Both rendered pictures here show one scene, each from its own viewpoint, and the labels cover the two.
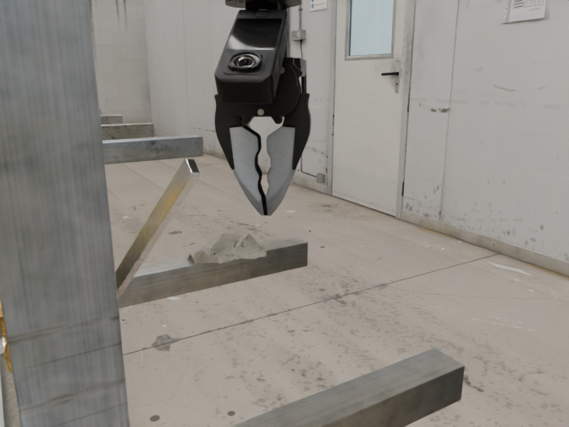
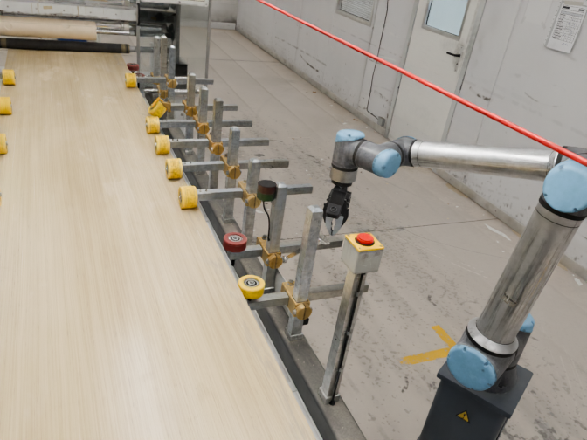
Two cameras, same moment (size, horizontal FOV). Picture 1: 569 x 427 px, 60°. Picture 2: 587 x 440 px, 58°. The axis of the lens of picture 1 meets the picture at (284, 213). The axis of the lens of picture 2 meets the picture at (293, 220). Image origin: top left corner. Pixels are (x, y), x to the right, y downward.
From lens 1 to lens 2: 1.39 m
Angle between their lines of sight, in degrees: 14
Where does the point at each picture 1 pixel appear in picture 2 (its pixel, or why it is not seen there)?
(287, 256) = (335, 244)
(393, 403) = not seen: hidden behind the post
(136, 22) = not seen: outside the picture
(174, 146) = (302, 189)
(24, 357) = (303, 273)
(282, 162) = (338, 223)
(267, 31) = (340, 197)
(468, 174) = not seen: hidden behind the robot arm
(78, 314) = (308, 270)
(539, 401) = (466, 316)
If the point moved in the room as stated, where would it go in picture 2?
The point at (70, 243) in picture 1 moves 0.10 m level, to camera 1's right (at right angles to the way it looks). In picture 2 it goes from (310, 262) to (343, 269)
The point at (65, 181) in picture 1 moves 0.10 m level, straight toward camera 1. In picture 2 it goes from (311, 257) to (322, 277)
